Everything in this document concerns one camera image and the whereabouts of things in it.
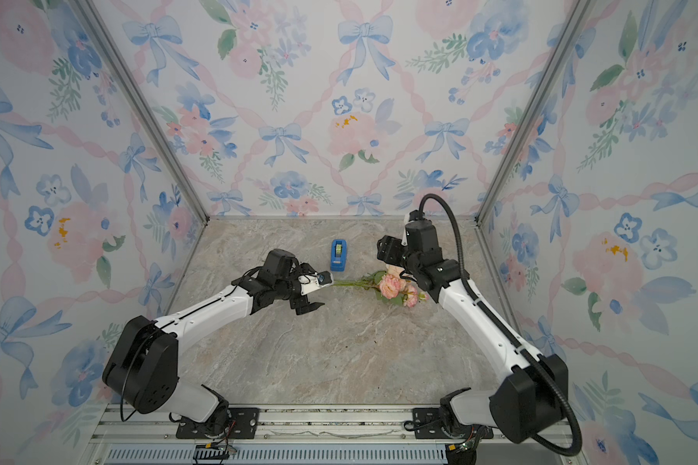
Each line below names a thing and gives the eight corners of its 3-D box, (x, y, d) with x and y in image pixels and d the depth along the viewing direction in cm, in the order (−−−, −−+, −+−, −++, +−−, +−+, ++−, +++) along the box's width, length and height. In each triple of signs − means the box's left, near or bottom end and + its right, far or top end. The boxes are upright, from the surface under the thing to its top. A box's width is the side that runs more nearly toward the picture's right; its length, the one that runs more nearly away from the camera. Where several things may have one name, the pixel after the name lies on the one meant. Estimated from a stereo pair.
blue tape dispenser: (330, 271, 106) (329, 262, 102) (332, 248, 113) (331, 238, 109) (347, 271, 106) (347, 262, 102) (347, 248, 113) (347, 238, 109)
